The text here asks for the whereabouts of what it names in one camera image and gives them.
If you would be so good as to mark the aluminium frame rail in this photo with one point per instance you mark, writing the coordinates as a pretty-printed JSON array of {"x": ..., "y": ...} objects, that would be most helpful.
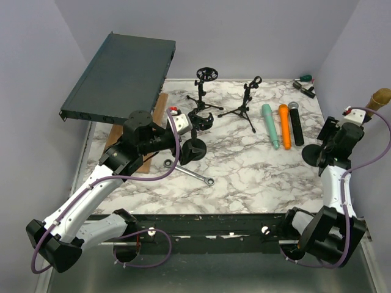
[{"x": 43, "y": 281}]

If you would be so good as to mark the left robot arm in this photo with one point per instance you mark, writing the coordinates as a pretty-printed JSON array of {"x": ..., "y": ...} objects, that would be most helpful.
[{"x": 64, "y": 235}]

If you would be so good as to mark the black tripod shock-mount stand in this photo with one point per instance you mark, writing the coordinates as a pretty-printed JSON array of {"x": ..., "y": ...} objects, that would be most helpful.
[{"x": 205, "y": 74}]

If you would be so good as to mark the dark rack-mount equipment case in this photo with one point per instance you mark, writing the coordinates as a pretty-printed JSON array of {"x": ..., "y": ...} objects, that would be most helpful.
[{"x": 127, "y": 73}]

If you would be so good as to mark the green-handled screwdriver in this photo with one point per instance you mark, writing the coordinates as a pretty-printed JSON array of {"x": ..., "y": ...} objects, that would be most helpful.
[{"x": 305, "y": 78}]

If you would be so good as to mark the orange toy microphone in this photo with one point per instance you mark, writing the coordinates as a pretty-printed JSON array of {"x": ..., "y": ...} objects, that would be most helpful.
[{"x": 283, "y": 114}]

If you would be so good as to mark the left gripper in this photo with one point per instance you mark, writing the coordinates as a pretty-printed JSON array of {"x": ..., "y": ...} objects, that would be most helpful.
[{"x": 178, "y": 142}]

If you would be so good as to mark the black round-base clip stand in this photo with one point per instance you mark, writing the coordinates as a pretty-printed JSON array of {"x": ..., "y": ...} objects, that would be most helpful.
[{"x": 311, "y": 153}]

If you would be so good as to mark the gold microphone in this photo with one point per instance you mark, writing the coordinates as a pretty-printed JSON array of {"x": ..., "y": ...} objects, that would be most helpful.
[{"x": 379, "y": 99}]

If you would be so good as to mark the silver ratchet wrench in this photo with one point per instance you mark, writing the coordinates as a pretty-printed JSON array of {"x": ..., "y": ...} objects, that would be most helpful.
[{"x": 209, "y": 181}]

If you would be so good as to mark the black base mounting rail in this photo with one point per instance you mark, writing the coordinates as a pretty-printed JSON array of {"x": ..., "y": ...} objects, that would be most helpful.
[{"x": 157, "y": 234}]

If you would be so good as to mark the black tripod clip stand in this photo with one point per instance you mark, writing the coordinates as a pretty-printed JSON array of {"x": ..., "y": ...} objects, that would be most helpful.
[{"x": 242, "y": 110}]

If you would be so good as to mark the mint green toy microphone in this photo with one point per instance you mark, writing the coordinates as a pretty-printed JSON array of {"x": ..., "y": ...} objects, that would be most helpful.
[{"x": 267, "y": 115}]

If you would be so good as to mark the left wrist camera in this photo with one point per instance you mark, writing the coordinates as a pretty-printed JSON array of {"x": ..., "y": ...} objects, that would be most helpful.
[{"x": 182, "y": 121}]

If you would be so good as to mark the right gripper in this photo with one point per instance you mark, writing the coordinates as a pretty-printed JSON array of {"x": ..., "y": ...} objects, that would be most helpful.
[{"x": 325, "y": 149}]

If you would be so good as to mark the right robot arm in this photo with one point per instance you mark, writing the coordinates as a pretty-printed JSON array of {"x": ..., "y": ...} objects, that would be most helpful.
[{"x": 334, "y": 232}]

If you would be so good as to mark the black microphone silver grille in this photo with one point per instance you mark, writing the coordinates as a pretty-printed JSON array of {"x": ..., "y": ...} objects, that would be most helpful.
[{"x": 296, "y": 123}]

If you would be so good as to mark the black round-base shock-mount stand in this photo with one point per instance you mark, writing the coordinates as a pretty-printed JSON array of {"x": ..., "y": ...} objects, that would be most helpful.
[{"x": 199, "y": 124}]

